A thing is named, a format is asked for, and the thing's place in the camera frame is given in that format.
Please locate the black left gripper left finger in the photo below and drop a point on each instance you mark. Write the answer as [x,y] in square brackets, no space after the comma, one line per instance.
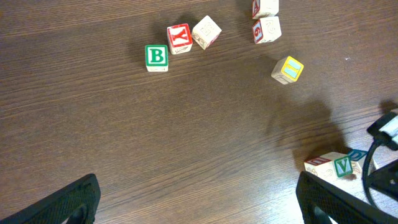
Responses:
[75,203]

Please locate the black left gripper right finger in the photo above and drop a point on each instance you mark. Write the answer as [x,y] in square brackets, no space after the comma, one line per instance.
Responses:
[322,202]

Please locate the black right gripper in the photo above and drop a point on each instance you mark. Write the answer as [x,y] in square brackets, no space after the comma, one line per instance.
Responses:
[384,180]

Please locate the wooden block number 8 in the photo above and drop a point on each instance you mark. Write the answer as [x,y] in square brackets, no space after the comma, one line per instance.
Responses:
[323,166]

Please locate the ice cream picture wooden block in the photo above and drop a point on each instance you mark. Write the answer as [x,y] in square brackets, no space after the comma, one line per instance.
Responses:
[357,158]

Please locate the green V wooden block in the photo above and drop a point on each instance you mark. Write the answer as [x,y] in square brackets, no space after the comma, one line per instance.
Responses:
[343,166]

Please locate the yellow H wooden block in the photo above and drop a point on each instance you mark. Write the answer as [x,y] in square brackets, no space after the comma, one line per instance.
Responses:
[287,70]

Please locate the green B wooden block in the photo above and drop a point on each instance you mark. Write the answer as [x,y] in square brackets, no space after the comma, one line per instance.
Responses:
[157,58]

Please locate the wooden block number 2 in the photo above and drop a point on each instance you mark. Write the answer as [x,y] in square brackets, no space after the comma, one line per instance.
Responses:
[266,29]

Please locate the red Y wooden block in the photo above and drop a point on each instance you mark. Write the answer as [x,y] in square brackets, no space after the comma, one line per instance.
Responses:
[179,38]

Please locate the red A wooden block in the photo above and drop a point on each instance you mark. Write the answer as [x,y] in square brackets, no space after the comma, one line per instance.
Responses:
[264,8]

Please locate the wooden block number 5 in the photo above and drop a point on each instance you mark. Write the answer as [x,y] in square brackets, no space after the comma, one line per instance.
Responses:
[206,32]

